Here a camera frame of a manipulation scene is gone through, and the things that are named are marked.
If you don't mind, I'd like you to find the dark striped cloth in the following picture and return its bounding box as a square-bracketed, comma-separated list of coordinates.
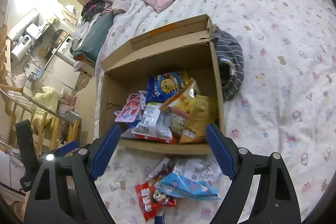
[211, 26, 245, 100]

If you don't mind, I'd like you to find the white washing machine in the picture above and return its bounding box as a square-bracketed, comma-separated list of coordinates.
[55, 35, 75, 66]

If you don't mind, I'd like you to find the white silver snack packet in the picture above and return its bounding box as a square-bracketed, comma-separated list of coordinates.
[147, 157, 170, 178]

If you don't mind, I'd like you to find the white printed snack bag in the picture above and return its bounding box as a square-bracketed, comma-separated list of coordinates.
[131, 102, 177, 144]

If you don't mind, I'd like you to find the brown cardboard box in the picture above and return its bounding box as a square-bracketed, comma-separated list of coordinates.
[98, 13, 226, 156]

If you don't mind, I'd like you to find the blue white stick packet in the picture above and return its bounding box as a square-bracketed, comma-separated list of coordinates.
[154, 212, 165, 224]

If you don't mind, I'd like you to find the white cartoon print quilt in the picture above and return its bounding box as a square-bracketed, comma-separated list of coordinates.
[95, 0, 335, 220]

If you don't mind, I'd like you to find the yellow blue chips bag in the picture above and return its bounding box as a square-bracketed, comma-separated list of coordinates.
[146, 70, 190, 104]

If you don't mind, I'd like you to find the orange snack bag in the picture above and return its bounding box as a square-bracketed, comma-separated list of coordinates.
[159, 78, 201, 118]

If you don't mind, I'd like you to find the gold brown snack packet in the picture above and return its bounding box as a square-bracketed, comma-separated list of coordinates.
[179, 96, 218, 144]

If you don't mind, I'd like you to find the pink white snack pouch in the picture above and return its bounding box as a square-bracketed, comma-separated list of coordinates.
[114, 93, 141, 123]

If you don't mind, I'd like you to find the wooden drying rack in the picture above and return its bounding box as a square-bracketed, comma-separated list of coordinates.
[1, 26, 80, 155]

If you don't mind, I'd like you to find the red milk candy bag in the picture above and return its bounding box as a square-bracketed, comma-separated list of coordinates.
[135, 176, 177, 222]

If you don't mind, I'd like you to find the light blue snack bag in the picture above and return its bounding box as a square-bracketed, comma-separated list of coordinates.
[154, 171, 222, 201]

